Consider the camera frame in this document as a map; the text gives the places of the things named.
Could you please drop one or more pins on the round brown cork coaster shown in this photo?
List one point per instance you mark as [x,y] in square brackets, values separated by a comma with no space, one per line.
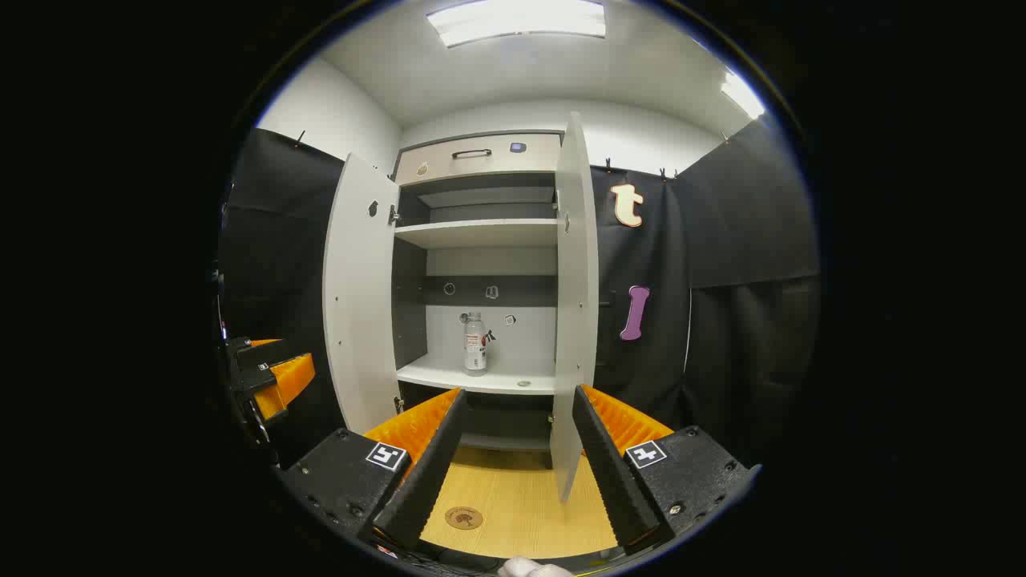
[464,518]

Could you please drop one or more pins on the grey cabinet drawer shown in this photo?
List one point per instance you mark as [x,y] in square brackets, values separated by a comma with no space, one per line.
[497,164]

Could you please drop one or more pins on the grey cabinet with shelves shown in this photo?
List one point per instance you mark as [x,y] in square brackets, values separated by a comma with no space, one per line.
[481,234]

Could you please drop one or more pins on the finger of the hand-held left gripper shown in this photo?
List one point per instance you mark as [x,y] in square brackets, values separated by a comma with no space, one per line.
[244,346]
[290,381]

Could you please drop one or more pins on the light grey cabinet door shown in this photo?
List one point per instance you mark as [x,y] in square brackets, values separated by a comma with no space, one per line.
[577,280]
[361,304]

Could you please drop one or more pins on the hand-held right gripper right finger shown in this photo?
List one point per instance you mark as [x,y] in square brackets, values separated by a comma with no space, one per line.
[609,473]

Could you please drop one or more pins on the small ceiling light panel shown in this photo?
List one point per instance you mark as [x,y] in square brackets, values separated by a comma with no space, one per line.
[741,94]

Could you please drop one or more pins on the clear plastic bottle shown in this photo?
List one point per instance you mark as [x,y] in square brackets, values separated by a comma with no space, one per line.
[474,353]

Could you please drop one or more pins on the large ceiling light panel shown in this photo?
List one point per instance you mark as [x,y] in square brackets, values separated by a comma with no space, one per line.
[517,20]

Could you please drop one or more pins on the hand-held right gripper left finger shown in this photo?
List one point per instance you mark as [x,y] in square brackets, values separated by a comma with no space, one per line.
[429,473]

